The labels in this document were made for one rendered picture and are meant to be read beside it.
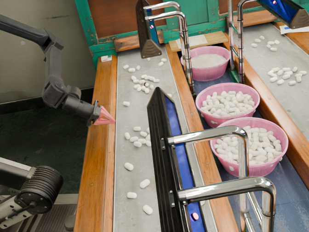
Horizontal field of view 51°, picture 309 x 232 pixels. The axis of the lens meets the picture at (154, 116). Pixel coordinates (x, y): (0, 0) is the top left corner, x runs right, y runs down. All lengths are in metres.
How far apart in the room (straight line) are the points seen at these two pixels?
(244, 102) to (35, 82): 2.24
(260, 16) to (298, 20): 0.78
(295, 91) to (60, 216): 1.14
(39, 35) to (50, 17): 1.40
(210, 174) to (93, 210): 0.39
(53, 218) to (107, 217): 0.51
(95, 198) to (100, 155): 0.21
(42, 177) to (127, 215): 0.35
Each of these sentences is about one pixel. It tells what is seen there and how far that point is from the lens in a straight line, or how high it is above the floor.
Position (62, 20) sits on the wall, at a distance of 2.95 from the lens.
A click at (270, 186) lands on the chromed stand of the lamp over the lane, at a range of 0.60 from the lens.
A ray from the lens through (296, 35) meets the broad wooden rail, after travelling 1.99.
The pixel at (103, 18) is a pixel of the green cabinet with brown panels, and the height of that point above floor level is 0.98.
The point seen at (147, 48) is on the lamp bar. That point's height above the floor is 1.08.
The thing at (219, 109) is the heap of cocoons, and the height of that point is 0.75.
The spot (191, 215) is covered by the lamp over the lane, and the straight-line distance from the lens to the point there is 0.58.
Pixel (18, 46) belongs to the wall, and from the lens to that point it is 3.14.
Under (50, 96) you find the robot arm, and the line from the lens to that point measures 1.23.
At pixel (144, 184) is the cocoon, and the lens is 1.11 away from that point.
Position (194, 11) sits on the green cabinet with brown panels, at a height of 0.92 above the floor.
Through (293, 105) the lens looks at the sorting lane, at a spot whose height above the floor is 0.74.
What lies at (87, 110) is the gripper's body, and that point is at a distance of 1.24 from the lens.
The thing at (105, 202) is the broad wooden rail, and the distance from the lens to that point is 1.09.
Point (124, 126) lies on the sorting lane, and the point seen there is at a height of 0.74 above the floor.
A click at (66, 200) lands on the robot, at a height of 0.47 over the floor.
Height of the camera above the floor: 1.55
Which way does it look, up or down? 34 degrees down
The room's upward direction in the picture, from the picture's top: 12 degrees counter-clockwise
